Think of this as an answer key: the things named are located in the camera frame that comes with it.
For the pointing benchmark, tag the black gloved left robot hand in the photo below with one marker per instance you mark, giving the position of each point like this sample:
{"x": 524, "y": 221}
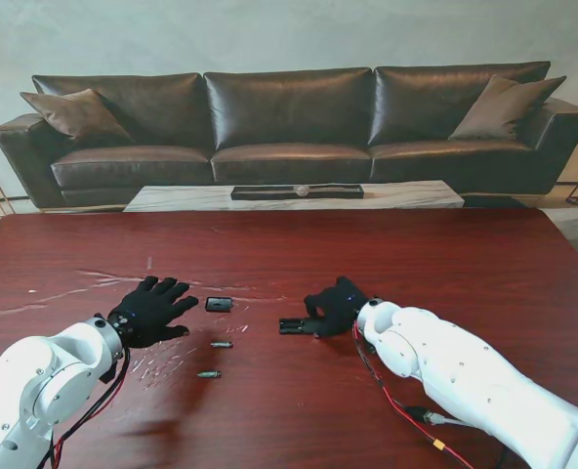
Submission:
{"x": 150, "y": 312}

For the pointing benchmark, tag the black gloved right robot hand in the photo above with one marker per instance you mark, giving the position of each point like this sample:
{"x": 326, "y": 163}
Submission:
{"x": 340, "y": 308}

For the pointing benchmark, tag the black remote control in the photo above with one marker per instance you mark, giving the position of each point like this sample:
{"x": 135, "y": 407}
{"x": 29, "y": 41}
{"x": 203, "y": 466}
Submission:
{"x": 291, "y": 326}

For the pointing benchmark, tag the green AAA battery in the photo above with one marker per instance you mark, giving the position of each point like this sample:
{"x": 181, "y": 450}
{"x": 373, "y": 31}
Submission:
{"x": 222, "y": 345}
{"x": 210, "y": 374}

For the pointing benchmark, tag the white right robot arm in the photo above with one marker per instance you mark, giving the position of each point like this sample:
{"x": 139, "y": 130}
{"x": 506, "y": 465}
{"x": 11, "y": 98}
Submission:
{"x": 440, "y": 361}

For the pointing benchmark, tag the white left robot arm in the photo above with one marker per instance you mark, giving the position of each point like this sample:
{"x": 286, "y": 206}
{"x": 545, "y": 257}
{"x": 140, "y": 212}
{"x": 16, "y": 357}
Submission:
{"x": 50, "y": 371}

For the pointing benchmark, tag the black battery cover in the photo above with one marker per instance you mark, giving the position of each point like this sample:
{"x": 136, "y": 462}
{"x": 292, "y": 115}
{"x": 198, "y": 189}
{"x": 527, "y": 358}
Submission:
{"x": 218, "y": 304}

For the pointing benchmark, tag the white marble coffee table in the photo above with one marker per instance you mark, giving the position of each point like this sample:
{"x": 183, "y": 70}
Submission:
{"x": 181, "y": 197}

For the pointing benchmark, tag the clear glass ball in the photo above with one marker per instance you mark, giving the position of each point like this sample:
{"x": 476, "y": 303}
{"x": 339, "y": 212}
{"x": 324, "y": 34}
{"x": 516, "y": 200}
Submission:
{"x": 302, "y": 190}

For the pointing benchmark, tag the black decorative tray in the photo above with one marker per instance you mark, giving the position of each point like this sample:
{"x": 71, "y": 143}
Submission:
{"x": 269, "y": 192}

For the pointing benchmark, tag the dark brown leather sofa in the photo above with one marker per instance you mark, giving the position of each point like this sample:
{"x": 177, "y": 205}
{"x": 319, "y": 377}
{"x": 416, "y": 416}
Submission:
{"x": 289, "y": 115}

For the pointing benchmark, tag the brown throw cushion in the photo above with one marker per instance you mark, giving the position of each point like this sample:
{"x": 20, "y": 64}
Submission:
{"x": 506, "y": 110}
{"x": 73, "y": 116}

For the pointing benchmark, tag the gold metal side table frame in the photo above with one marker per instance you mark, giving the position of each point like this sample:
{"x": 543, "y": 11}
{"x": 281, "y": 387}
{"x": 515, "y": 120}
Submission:
{"x": 6, "y": 198}

